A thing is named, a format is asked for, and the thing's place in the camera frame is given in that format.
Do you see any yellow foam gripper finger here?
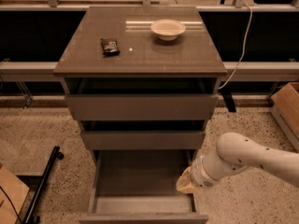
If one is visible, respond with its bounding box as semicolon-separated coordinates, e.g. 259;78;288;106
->
176;167;199;194

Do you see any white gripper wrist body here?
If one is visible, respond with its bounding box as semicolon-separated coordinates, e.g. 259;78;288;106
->
191;156;219;188

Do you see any grey bottom drawer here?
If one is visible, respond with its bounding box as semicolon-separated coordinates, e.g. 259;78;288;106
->
79;150;208;224

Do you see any grey drawer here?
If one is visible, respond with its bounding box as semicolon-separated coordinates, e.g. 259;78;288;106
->
59;77;222;121
81;120;206;150
79;150;208;224

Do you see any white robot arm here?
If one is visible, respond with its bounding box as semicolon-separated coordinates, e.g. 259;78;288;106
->
176;133;299;194

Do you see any grey middle drawer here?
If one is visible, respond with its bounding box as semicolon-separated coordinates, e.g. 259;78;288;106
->
81;120;206;150

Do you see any grey drawer cabinet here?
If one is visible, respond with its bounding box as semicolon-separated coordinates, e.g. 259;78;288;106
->
53;5;228;170

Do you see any grey top drawer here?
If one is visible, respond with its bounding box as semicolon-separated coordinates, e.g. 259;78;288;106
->
59;77;222;121

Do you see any cardboard box right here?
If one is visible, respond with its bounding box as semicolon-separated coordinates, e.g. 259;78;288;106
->
271;82;299;152

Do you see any white bowl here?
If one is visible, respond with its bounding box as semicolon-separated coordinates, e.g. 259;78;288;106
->
150;20;186;41

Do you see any black snack packet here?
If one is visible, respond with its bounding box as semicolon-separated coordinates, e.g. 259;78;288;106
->
101;38;121;57

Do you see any black metal bar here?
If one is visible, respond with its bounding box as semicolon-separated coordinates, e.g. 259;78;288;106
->
23;146;64;224

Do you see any black bracket behind cabinet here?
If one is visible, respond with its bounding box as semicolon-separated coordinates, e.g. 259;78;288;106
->
221;86;236;113

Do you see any black cable left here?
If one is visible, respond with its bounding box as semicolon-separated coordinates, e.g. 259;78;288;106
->
0;188;22;224

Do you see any white cable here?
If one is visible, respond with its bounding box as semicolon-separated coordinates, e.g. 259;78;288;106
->
218;4;254;91

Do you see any metal railing frame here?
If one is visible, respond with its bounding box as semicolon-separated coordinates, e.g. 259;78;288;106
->
0;0;299;84

